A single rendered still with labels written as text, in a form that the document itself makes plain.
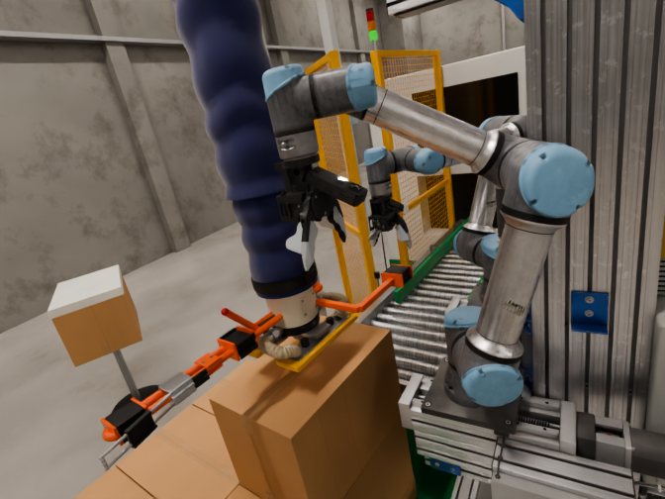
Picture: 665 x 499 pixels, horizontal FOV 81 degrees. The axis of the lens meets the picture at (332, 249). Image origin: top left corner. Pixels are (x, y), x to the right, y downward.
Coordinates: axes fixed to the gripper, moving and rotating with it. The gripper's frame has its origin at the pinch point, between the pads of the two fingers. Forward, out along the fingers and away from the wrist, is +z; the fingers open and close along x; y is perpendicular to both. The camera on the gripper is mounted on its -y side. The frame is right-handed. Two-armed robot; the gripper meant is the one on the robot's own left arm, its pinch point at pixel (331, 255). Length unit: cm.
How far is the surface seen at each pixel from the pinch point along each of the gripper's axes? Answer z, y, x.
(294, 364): 45, 33, -16
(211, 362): 32, 45, 3
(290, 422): 57, 31, -6
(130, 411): 31, 50, 25
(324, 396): 58, 27, -19
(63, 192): 5, 569, -214
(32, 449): 151, 280, 3
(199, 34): -52, 41, -23
